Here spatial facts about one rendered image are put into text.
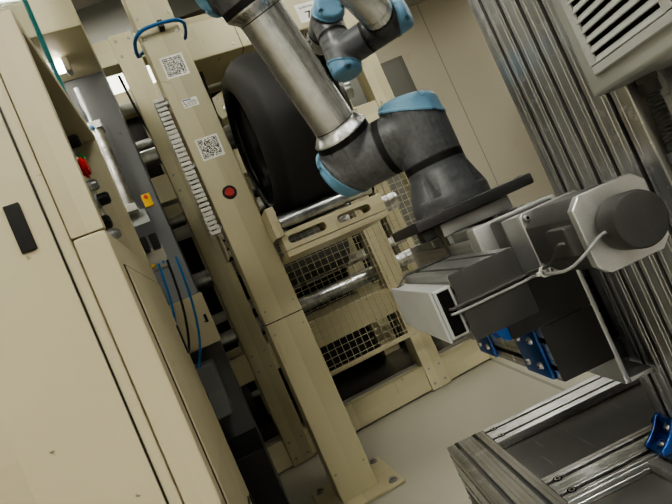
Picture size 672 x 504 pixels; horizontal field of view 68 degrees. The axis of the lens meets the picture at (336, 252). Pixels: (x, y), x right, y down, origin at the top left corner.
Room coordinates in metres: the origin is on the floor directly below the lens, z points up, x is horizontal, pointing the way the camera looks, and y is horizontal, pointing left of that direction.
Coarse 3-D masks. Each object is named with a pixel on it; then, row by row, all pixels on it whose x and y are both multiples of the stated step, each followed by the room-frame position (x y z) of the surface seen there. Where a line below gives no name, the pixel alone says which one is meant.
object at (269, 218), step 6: (264, 210) 1.52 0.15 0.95; (270, 210) 1.52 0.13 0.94; (264, 216) 1.56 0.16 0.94; (270, 216) 1.52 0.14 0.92; (276, 216) 1.52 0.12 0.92; (264, 222) 1.60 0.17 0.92; (270, 222) 1.51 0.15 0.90; (276, 222) 1.52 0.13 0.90; (270, 228) 1.54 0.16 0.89; (276, 228) 1.52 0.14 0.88; (270, 234) 1.59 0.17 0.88; (276, 234) 1.51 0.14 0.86; (282, 234) 1.52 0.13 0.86; (276, 240) 1.55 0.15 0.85
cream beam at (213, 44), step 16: (288, 0) 2.01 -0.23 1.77; (304, 0) 2.02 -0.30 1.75; (192, 32) 1.90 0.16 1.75; (208, 32) 1.91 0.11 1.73; (224, 32) 1.93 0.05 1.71; (240, 32) 1.94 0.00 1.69; (304, 32) 2.04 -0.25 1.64; (192, 48) 1.89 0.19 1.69; (208, 48) 1.90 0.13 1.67; (224, 48) 1.92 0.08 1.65; (240, 48) 1.94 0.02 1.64; (208, 64) 1.96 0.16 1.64; (224, 64) 2.01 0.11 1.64; (208, 80) 2.09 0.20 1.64
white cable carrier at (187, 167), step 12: (156, 108) 1.59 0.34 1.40; (168, 120) 1.60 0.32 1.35; (168, 132) 1.59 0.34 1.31; (180, 144) 1.60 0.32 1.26; (180, 156) 1.59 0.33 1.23; (192, 168) 1.60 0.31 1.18; (192, 180) 1.63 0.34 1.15; (192, 192) 1.63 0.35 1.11; (204, 192) 1.60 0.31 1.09; (204, 204) 1.59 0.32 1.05; (204, 216) 1.59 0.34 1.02; (216, 228) 1.60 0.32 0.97
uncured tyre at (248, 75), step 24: (240, 72) 1.52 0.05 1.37; (264, 72) 1.49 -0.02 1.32; (240, 96) 1.52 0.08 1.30; (264, 96) 1.46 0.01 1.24; (240, 120) 1.93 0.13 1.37; (264, 120) 1.47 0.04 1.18; (288, 120) 1.46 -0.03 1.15; (240, 144) 1.91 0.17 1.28; (264, 144) 1.50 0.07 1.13; (288, 144) 1.47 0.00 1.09; (312, 144) 1.49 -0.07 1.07; (264, 168) 2.01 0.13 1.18; (288, 168) 1.50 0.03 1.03; (312, 168) 1.53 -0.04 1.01; (264, 192) 1.89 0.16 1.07; (288, 192) 1.56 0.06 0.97; (312, 192) 1.58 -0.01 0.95; (336, 192) 1.64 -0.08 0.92
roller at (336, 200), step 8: (368, 192) 1.65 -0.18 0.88; (320, 200) 1.61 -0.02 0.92; (328, 200) 1.60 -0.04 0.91; (336, 200) 1.61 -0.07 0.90; (344, 200) 1.62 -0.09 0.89; (352, 200) 1.64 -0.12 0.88; (304, 208) 1.58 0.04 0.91; (312, 208) 1.59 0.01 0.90; (320, 208) 1.60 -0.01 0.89; (328, 208) 1.61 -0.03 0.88; (280, 216) 1.57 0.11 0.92; (288, 216) 1.57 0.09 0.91; (296, 216) 1.57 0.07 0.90; (304, 216) 1.58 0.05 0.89; (312, 216) 1.60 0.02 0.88; (280, 224) 1.57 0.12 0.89; (288, 224) 1.57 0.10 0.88
